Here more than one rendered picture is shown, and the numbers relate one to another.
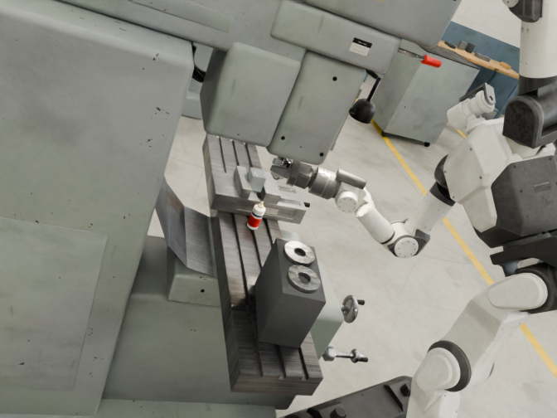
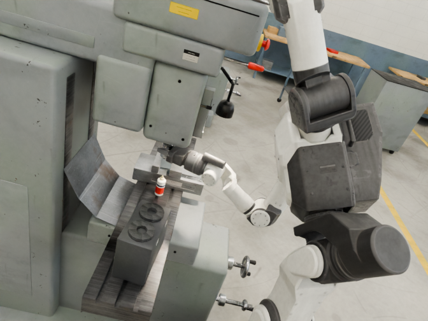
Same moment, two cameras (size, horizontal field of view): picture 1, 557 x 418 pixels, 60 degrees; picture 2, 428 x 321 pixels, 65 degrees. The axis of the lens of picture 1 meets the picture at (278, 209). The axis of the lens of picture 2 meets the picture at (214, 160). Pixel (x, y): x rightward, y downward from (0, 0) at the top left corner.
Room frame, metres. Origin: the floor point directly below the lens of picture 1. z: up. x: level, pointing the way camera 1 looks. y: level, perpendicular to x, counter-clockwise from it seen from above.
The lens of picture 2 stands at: (0.30, -0.55, 1.99)
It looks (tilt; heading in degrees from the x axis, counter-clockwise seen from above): 31 degrees down; 19
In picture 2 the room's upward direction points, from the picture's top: 18 degrees clockwise
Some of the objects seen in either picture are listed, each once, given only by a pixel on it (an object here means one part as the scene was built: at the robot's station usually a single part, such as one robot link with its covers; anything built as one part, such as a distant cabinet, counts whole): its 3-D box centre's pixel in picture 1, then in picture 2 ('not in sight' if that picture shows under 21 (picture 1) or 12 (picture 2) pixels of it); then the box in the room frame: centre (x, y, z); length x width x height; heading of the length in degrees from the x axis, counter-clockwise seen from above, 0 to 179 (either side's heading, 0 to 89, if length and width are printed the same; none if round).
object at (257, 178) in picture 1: (255, 179); (167, 160); (1.53, 0.12, 1.07); 0.06 x 0.05 x 0.06; 26
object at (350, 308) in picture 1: (341, 308); (238, 265); (1.57, -0.41, 0.66); 0.16 x 0.12 x 0.12; 114
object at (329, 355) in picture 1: (346, 355); (236, 303); (1.46, -0.49, 0.54); 0.22 x 0.06 x 0.06; 114
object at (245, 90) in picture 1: (245, 81); (128, 85); (1.29, 0.23, 1.47); 0.24 x 0.19 x 0.26; 24
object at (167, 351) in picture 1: (217, 328); (144, 268); (1.38, 0.03, 0.46); 0.81 x 0.32 x 0.60; 114
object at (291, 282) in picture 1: (288, 290); (142, 239); (1.05, -0.12, 1.06); 0.22 x 0.12 x 0.20; 18
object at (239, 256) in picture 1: (246, 231); (156, 197); (1.42, 0.07, 0.92); 1.24 x 0.23 x 0.08; 24
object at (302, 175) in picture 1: (307, 177); (185, 158); (1.38, -0.04, 1.23); 0.13 x 0.12 x 0.10; 5
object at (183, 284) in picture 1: (239, 262); (151, 220); (1.37, 0.05, 0.82); 0.50 x 0.35 x 0.12; 114
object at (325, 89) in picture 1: (307, 99); (176, 99); (1.37, 0.05, 1.47); 0.21 x 0.19 x 0.32; 24
